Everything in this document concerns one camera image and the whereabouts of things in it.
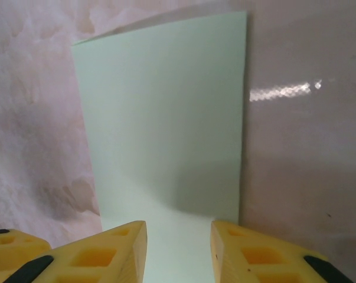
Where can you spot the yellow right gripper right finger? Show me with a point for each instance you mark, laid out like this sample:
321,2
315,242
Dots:
269,259

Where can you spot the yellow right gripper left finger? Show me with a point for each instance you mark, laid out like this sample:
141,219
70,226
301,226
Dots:
92,259

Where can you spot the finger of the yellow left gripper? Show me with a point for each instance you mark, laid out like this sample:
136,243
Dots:
15,246

